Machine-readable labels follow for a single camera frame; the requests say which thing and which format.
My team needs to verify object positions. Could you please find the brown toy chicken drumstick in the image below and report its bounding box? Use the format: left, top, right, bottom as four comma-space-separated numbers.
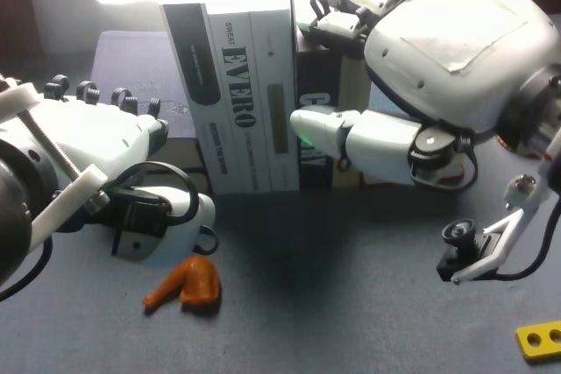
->
142, 256, 223, 314

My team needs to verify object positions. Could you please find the white book with black spine label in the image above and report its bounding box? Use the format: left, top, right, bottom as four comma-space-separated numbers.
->
160, 3, 223, 196

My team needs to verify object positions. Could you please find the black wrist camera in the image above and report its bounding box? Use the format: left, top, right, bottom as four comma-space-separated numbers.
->
436, 217, 493, 283

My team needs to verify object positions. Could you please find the yellow block with two holes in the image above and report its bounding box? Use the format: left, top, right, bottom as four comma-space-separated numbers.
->
513, 321, 561, 364

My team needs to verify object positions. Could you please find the grey table cloth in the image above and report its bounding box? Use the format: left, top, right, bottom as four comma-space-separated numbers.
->
0, 53, 561, 374

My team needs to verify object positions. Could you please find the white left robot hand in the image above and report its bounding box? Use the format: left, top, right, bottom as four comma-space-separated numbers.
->
25, 74, 219, 269

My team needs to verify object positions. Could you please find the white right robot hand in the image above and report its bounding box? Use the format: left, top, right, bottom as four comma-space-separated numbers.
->
288, 0, 561, 194

